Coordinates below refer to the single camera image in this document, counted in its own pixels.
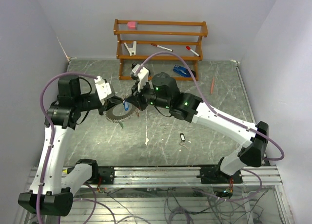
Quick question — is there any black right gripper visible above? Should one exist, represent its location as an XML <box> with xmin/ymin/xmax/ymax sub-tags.
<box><xmin>126</xmin><ymin>78</ymin><xmax>171</xmax><ymax>111</ymax></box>

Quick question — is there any large keyring with small rings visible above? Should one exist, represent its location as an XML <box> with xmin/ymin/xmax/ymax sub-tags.
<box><xmin>105</xmin><ymin>103</ymin><xmax>136</xmax><ymax>123</ymax></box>

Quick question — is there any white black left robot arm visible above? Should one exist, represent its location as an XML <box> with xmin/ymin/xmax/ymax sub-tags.
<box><xmin>18</xmin><ymin>73</ymin><xmax>122</xmax><ymax>217</ymax></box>

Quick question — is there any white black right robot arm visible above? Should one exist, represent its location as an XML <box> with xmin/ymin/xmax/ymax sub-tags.
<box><xmin>126</xmin><ymin>72</ymin><xmax>269</xmax><ymax>183</ymax></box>

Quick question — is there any white plastic clamp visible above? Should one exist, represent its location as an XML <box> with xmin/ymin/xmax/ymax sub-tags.
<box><xmin>123</xmin><ymin>41</ymin><xmax>137</xmax><ymax>56</ymax></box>

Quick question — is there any blue stapler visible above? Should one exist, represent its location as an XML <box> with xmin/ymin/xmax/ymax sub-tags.
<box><xmin>173</xmin><ymin>65</ymin><xmax>191</xmax><ymax>77</ymax></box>

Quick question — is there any red capped thin marker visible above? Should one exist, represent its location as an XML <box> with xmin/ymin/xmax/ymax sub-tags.
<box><xmin>150</xmin><ymin>43</ymin><xmax>173</xmax><ymax>52</ymax></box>

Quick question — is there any brown wooden shelf rack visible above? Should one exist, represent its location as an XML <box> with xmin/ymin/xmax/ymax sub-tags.
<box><xmin>113</xmin><ymin>19</ymin><xmax>208</xmax><ymax>80</ymax></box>

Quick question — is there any black tagged key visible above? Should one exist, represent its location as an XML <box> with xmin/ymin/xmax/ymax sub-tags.
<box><xmin>179</xmin><ymin>133</ymin><xmax>188</xmax><ymax>149</ymax></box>

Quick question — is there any pink eraser block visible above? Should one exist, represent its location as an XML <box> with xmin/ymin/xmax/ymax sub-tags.
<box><xmin>127</xmin><ymin>21</ymin><xmax>137</xmax><ymax>30</ymax></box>

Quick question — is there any red capped white marker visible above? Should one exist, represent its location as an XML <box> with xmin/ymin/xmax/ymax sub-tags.
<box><xmin>186</xmin><ymin>46</ymin><xmax>200</xmax><ymax>56</ymax></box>

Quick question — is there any orange pencil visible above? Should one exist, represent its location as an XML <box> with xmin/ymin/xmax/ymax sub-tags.
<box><xmin>210</xmin><ymin>76</ymin><xmax>215</xmax><ymax>95</ymax></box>

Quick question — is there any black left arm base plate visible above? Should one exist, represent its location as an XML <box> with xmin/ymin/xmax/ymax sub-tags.
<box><xmin>92</xmin><ymin>167</ymin><xmax>115</xmax><ymax>185</ymax></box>

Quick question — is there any aluminium mounting rail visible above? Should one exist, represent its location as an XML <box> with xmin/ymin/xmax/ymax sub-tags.
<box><xmin>26</xmin><ymin>165</ymin><xmax>280</xmax><ymax>188</ymax></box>

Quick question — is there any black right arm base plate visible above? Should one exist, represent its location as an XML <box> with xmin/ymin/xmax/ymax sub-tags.
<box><xmin>197</xmin><ymin>165</ymin><xmax>243</xmax><ymax>184</ymax></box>

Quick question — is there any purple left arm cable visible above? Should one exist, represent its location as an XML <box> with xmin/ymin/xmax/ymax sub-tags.
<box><xmin>36</xmin><ymin>72</ymin><xmax>115</xmax><ymax>224</ymax></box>

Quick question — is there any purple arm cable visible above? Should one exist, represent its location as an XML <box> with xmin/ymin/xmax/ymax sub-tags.
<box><xmin>36</xmin><ymin>72</ymin><xmax>115</xmax><ymax>224</ymax></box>
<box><xmin>135</xmin><ymin>51</ymin><xmax>285</xmax><ymax>202</ymax></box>

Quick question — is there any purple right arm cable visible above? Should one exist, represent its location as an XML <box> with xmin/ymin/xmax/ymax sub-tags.
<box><xmin>135</xmin><ymin>51</ymin><xmax>285</xmax><ymax>202</ymax></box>

